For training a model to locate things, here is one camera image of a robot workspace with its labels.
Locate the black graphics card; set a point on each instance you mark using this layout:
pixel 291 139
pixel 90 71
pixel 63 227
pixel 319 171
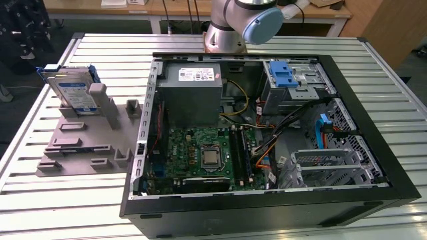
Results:
pixel 207 183

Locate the person in dark patterned clothes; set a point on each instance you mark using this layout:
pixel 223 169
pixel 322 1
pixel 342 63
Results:
pixel 23 30

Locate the green motherboard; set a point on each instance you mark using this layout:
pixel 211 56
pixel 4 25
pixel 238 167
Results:
pixel 187 140

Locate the wooden cabinet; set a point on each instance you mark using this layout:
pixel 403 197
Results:
pixel 394 30

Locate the small white box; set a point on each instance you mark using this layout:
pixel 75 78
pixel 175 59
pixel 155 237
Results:
pixel 138 2

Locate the blue plastic cage latch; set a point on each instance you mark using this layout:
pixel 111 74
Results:
pixel 283 75

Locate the hard disk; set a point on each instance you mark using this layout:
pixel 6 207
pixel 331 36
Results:
pixel 71 92

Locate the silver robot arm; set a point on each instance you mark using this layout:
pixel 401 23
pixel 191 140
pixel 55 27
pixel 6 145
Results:
pixel 223 37

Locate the grey power supply unit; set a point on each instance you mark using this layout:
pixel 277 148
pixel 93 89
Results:
pixel 190 105

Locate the brown cardboard piece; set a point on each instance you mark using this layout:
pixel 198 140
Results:
pixel 325 3

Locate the RAM stick on rack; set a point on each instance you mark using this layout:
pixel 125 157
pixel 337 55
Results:
pixel 77 150

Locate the silver CPU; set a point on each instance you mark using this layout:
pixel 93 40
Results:
pixel 211 158

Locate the black open PC case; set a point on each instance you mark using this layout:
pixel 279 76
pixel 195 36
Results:
pixel 234 215

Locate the grey parts rack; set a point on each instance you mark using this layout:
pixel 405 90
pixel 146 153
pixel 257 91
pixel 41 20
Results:
pixel 87 140

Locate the RAM stick in slot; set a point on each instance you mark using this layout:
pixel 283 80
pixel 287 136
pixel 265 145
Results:
pixel 247 155

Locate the metal optical drive cage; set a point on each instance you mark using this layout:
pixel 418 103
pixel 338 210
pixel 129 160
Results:
pixel 277 100

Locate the grey stand foot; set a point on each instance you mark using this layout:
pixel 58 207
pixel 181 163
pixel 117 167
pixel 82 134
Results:
pixel 4 93

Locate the CPU socket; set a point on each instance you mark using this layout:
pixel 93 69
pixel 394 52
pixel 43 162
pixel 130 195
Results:
pixel 211 146

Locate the metal disk bay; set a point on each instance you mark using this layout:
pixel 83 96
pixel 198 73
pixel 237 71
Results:
pixel 330 168

